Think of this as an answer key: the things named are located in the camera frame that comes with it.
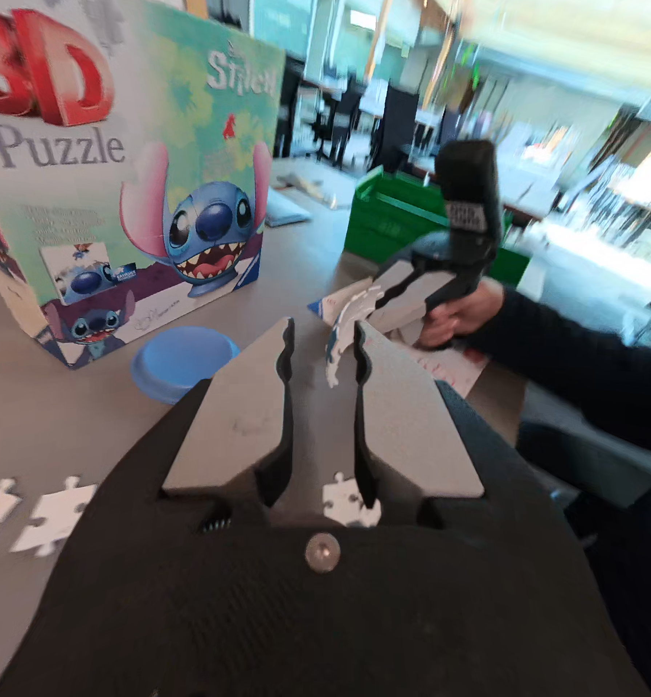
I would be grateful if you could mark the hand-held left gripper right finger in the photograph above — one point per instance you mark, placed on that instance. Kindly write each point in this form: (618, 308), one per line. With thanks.
(412, 424)

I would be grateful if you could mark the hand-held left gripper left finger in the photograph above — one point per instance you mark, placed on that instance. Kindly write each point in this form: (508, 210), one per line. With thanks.
(233, 419)

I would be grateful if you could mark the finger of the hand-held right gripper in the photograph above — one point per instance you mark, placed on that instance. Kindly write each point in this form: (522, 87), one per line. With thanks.
(423, 291)
(393, 275)

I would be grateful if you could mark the joined white puzzle strip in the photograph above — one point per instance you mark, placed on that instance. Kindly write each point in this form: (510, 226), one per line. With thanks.
(347, 326)

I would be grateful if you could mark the person's right forearm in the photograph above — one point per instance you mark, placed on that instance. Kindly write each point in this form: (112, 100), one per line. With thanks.
(576, 359)

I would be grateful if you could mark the cartoon puzzle box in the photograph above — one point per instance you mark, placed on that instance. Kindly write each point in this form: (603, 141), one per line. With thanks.
(113, 163)

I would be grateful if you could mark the person's right hand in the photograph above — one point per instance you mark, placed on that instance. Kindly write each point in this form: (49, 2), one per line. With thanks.
(467, 316)

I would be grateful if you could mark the green plastic bin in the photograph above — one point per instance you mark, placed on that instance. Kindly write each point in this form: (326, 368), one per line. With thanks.
(391, 218)

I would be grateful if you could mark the white instruction sheet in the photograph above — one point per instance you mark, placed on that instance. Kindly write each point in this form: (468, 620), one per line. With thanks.
(450, 370)

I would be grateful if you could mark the blue round stand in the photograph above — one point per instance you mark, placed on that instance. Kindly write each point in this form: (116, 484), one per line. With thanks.
(178, 359)

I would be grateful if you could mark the grey flat pad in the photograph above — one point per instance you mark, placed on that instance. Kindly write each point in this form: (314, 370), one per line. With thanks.
(284, 209)

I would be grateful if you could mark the long flat metal plate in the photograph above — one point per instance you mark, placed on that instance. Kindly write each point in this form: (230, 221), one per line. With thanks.
(303, 185)

